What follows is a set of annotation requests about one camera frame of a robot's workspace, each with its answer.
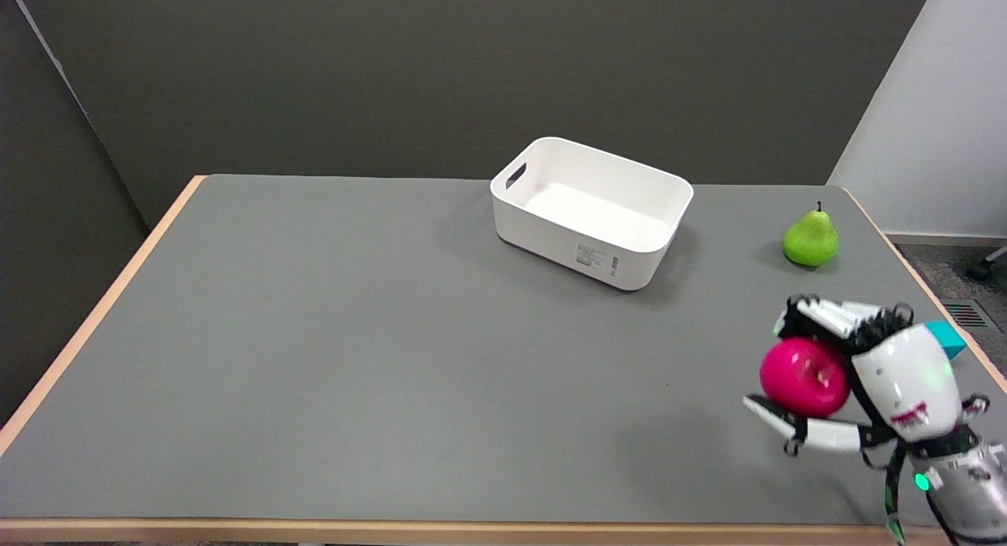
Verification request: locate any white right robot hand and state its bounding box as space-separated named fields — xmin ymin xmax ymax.
xmin=743 ymin=293 xmax=992 ymax=472

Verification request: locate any red apple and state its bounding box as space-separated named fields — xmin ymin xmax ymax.
xmin=759 ymin=337 xmax=852 ymax=419

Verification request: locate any teal cube block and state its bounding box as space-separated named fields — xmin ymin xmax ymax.
xmin=925 ymin=320 xmax=968 ymax=361

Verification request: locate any floor vent grille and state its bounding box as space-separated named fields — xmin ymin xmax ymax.
xmin=942 ymin=301 xmax=1001 ymax=332

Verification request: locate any black chair base leg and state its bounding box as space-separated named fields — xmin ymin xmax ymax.
xmin=967 ymin=245 xmax=1007 ymax=283

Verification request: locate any green pear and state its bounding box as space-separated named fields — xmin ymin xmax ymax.
xmin=782 ymin=201 xmax=839 ymax=268

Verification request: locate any white plastic bin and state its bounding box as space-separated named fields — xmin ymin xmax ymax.
xmin=489 ymin=136 xmax=695 ymax=292

